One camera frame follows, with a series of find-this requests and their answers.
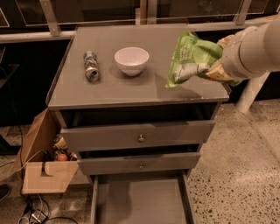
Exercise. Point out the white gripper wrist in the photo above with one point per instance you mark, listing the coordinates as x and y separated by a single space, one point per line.
232 58

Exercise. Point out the green rice chip bag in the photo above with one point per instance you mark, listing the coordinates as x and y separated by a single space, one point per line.
190 58

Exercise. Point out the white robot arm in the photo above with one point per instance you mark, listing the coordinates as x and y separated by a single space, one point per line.
249 53

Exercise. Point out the grey drawer cabinet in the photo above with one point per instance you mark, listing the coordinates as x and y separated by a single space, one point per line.
119 99

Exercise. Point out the grey middle drawer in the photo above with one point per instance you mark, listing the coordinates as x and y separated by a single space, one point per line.
144 163

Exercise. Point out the grey drawer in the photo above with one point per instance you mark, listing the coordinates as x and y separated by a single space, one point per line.
129 136
144 163
159 197

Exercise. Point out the grey bottom drawer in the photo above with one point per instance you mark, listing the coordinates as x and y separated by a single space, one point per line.
159 197

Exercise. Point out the grey top drawer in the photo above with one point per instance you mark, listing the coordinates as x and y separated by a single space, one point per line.
129 136

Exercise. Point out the white diagonal support pole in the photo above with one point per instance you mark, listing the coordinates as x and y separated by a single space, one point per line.
250 92

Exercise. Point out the white ceramic bowl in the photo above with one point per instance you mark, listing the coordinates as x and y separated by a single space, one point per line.
132 60

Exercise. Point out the crushed aluminium drink can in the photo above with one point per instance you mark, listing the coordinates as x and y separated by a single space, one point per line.
91 66

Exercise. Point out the tan packet in box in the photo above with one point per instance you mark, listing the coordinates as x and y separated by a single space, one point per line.
59 143

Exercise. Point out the red round item in box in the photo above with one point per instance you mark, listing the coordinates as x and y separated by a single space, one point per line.
62 157

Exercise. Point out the brown cardboard box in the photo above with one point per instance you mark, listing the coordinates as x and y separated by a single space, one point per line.
42 174

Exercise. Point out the small power adapter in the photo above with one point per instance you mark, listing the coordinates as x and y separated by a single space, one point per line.
38 217

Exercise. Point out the metal railing frame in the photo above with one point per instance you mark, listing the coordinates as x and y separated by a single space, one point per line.
31 20

